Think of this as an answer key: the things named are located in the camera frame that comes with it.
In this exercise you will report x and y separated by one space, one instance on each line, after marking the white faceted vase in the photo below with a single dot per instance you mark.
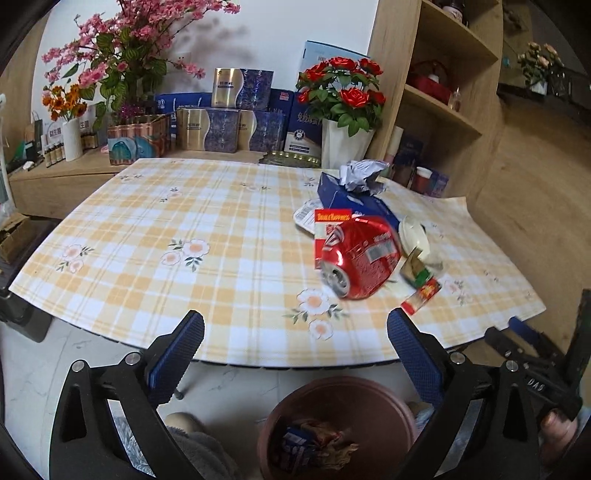
344 147

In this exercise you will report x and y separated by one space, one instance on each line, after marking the light blue white box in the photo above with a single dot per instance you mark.
323 50

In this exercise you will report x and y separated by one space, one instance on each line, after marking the brown plastic bin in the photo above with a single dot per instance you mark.
323 397

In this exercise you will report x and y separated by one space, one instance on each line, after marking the purple teal box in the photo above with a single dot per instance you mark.
439 184

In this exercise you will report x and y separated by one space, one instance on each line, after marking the dark blue box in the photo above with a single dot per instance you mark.
280 99

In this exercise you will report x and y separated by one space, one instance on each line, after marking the cardboard box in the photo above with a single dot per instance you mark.
14 237

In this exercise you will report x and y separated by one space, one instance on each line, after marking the pale rose bouquet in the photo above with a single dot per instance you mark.
538 60

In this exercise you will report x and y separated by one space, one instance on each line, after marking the grey fuzzy clothing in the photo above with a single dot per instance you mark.
203 454

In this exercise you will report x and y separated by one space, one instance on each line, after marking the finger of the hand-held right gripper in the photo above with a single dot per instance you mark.
526 331
505 344

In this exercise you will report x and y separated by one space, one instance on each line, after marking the orange flower bunch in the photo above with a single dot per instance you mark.
64 104

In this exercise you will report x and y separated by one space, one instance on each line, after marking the red rose bouquet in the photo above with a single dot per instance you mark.
341 92

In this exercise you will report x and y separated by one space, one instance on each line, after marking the white ribbed vase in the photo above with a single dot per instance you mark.
71 138

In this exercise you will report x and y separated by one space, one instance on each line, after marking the black case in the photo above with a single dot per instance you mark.
23 314

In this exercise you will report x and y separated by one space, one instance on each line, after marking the blue wrapper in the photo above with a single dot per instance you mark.
295 447

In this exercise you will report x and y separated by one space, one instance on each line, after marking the wooden sideboard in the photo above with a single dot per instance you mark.
60 184

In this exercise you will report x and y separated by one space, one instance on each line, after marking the blue paper carton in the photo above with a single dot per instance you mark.
341 198

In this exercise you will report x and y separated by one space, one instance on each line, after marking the pink blossom bouquet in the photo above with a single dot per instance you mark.
124 41

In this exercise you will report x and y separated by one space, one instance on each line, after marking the kraft paper bag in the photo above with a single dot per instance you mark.
37 131

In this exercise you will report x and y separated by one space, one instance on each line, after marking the white plastic lid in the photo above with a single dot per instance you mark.
413 233

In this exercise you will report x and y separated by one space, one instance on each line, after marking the white product box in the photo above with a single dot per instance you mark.
90 122
55 131

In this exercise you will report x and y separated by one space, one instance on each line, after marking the crushed red drink can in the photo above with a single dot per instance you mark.
364 258

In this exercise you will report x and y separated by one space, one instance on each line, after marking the brown cup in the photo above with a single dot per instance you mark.
401 175

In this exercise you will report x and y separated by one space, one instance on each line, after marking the blue printed box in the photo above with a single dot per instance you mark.
411 154

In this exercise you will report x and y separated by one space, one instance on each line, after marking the small glass bottle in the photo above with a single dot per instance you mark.
455 100

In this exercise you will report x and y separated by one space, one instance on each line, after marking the white paper cup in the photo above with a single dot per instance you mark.
423 170

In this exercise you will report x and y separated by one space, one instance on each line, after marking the crumpled brown wrapper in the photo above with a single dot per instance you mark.
334 443

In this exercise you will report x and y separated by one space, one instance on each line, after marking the striped decorated tin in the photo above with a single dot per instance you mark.
134 145

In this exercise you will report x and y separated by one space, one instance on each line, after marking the blue flat box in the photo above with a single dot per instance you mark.
184 99

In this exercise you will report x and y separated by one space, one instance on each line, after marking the blue gold gift box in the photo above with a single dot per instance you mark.
263 131
207 129
242 90

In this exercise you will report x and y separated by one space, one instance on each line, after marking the checked floral tablecloth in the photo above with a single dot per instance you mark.
184 286

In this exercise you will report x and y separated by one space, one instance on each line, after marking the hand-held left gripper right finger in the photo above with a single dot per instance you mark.
415 357

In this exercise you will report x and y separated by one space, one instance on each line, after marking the red yellow cigarette pack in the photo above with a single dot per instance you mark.
325 226

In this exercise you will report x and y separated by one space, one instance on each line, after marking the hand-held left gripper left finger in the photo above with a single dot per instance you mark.
178 357

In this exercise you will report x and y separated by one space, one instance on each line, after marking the red small packet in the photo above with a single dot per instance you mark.
422 295

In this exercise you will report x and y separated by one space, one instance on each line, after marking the white label paper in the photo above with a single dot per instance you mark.
304 214

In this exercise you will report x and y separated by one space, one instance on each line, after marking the row of small amber bottles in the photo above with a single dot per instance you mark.
53 154

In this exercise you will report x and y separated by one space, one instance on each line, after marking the blue white emblem box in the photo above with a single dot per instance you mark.
302 141

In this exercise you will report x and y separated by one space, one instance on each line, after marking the wooden shelf unit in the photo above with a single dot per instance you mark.
397 55

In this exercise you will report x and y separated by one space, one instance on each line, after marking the person's right hand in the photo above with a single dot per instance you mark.
556 436

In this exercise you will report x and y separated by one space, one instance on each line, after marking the dark counter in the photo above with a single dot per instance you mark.
554 104

